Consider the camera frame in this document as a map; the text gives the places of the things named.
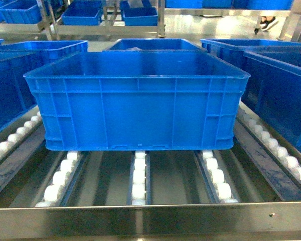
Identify white roller track far right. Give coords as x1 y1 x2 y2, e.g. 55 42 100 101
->
238 104 301 184

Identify blue crate far shelf right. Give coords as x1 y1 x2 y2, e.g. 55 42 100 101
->
119 1 158 26

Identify large blue plastic crate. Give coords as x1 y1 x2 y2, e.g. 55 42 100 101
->
24 51 250 151

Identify white roller track far left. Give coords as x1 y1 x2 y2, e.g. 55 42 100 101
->
0 111 42 160

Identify blue crate right front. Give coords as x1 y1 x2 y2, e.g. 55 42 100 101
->
242 50 301 152

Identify blue crate left front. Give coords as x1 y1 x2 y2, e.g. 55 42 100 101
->
0 51 51 132

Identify blue crate shelf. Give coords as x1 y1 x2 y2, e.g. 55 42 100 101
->
119 1 158 26
0 1 42 24
61 1 103 26

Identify far metal shelf rack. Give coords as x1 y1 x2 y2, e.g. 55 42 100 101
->
0 1 294 41

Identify white roller track centre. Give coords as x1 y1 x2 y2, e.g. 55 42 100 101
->
131 151 146 205

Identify blue crate behind centre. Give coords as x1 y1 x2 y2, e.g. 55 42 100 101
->
103 39 208 53

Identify black white shoe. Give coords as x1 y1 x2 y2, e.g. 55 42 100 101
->
260 16 278 31

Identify blue crate far shelf middle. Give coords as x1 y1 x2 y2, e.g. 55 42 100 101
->
61 1 103 26

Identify blue crate right rear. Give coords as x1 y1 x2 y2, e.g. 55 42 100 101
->
200 39 301 62

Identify metal roller shelf rack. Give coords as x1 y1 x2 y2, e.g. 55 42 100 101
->
0 108 301 240

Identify white roller track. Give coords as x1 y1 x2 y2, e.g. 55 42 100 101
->
35 151 82 207
202 150 238 203
131 151 146 205
238 104 301 184
0 111 42 160

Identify blue crate left rear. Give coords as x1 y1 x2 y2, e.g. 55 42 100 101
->
0 40 88 60

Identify blue crate far shelf left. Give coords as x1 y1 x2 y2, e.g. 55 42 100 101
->
0 1 42 24

